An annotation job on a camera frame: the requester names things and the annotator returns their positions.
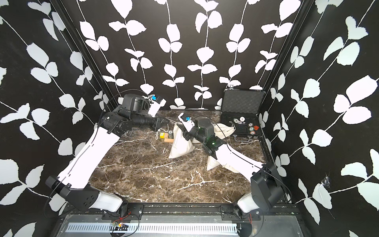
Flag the cream bag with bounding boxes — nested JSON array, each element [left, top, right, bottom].
[[212, 123, 236, 139], [207, 156, 239, 173], [168, 124, 194, 159]]

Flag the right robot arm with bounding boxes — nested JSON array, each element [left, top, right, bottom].
[[178, 113, 285, 213]]

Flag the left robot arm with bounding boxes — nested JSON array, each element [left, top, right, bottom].
[[45, 94, 169, 217]]

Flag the wooden cylinder block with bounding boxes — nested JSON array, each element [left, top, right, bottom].
[[164, 138, 174, 143]]

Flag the black foam-lined case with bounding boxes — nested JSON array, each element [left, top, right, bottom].
[[220, 88, 265, 138]]

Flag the white slotted strip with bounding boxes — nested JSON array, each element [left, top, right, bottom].
[[64, 223, 237, 235]]

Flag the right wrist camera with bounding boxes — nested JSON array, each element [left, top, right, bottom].
[[178, 112, 196, 133]]

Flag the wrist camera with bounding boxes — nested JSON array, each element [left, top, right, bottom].
[[178, 112, 196, 133], [148, 95, 166, 118]]

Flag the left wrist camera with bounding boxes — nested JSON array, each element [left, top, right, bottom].
[[148, 95, 166, 118]]

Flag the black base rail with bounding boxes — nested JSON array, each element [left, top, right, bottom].
[[57, 202, 304, 224]]

